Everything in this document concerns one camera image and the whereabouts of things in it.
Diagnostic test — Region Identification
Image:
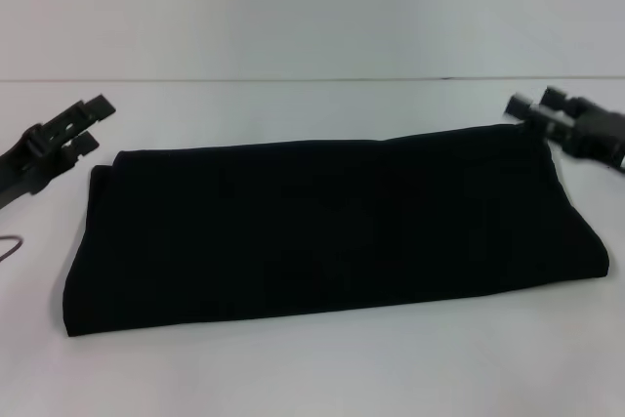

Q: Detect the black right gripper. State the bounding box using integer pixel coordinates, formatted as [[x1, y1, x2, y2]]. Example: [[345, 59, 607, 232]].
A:
[[505, 86, 625, 170]]

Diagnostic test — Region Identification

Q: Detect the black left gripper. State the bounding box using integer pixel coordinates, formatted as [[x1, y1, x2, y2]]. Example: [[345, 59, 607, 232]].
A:
[[0, 93, 117, 211]]

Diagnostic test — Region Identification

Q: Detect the black shirt with FREE print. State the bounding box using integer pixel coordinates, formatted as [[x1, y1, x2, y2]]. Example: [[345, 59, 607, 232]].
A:
[[62, 122, 611, 339]]

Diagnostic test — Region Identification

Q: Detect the left arm plug with cable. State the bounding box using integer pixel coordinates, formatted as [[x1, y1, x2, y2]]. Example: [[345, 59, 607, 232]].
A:
[[0, 234, 25, 263]]

